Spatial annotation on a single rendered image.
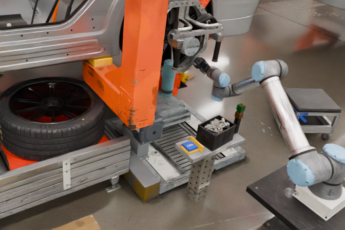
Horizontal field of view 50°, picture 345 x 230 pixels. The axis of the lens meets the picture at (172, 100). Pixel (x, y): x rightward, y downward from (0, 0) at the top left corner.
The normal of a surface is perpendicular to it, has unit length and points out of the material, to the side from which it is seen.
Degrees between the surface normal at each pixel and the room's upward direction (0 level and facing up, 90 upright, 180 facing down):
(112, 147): 90
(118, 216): 0
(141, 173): 0
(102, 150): 90
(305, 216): 0
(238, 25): 90
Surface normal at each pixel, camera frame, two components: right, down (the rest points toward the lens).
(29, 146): -0.14, 0.50
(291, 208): 0.12, -0.85
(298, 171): -0.87, 0.22
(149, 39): 0.58, 0.48
